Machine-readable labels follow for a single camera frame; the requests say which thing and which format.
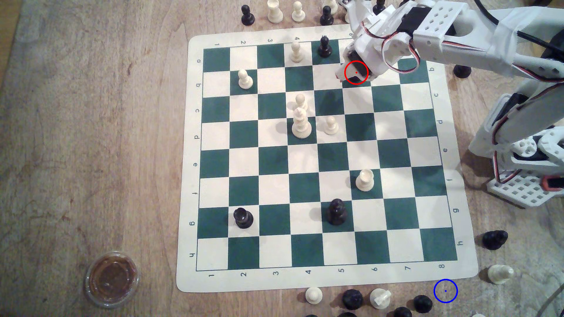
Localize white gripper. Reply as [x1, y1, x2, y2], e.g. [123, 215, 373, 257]
[337, 2, 419, 82]

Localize black chess piece lying down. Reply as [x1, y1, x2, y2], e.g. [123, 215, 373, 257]
[482, 230, 509, 251]

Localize tall white king piece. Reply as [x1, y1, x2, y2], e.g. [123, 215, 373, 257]
[292, 106, 313, 140]

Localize clear plastic cup brown content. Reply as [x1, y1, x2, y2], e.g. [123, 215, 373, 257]
[85, 251, 140, 309]

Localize white rook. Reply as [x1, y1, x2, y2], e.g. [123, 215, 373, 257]
[355, 169, 375, 192]
[266, 0, 284, 24]

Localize white knight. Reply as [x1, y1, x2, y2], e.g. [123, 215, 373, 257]
[369, 288, 392, 310]

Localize black camera cable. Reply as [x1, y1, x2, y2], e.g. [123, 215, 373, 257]
[472, 0, 564, 60]

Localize thin grey cable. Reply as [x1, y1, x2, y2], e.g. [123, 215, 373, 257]
[540, 288, 564, 317]

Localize black pawn with red dot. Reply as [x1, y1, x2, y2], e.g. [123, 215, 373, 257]
[348, 52, 369, 83]

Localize black rook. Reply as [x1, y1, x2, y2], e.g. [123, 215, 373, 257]
[234, 207, 254, 230]

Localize green and white chess mat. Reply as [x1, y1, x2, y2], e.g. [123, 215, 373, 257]
[175, 18, 479, 293]

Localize red black servo wires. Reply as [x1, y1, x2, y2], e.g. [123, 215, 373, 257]
[381, 33, 564, 190]

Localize white chess piece lying down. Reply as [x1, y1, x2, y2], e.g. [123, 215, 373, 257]
[487, 264, 515, 285]

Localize large black chess piece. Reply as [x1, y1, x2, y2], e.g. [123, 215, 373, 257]
[326, 198, 348, 226]

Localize red clamp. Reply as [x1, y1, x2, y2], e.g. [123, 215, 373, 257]
[541, 175, 564, 193]

